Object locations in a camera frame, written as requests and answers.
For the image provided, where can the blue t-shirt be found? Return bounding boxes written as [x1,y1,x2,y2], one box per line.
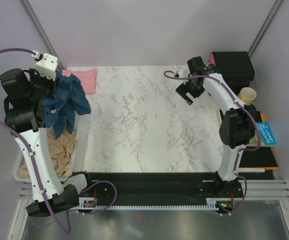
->
[42,72,92,139]

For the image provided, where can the pink folded t-shirt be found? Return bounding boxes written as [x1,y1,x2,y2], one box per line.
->
[62,68,98,95]

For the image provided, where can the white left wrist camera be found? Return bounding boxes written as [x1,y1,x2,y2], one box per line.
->
[31,51,59,81]

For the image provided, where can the yellow mug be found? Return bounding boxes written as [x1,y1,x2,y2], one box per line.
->
[238,87,257,105]

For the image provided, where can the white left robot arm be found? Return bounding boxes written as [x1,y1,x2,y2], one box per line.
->
[0,68,95,217]

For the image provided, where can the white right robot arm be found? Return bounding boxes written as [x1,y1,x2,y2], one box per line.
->
[175,56,259,198]

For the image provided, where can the blue illustrated book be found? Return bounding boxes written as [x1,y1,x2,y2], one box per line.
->
[247,122,277,147]

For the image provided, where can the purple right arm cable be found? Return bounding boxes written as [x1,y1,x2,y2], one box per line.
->
[163,70,263,217]

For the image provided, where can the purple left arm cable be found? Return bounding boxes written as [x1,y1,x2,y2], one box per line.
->
[0,47,118,236]

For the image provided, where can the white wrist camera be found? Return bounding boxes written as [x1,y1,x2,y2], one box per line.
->
[31,51,59,81]
[173,68,190,79]

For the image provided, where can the aluminium frame rail right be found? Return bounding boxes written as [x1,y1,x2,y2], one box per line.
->
[248,0,285,58]

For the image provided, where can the aluminium frame rail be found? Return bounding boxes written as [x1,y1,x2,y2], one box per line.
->
[248,0,285,58]
[19,0,64,72]

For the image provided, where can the white plastic basket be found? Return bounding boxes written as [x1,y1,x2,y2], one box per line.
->
[13,127,75,184]

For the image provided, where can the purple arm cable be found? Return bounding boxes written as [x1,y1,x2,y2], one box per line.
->
[0,47,118,236]
[163,70,263,217]

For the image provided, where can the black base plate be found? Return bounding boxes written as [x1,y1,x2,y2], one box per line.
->
[79,172,243,207]

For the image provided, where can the black pink drawer organizer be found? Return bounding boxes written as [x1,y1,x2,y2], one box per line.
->
[208,51,255,95]

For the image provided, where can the white slotted cable duct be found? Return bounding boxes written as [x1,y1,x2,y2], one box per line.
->
[72,197,233,213]

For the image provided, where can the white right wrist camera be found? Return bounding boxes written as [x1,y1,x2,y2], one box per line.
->
[173,68,190,79]

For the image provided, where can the beige t-shirt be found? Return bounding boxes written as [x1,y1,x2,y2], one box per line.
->
[18,127,79,179]

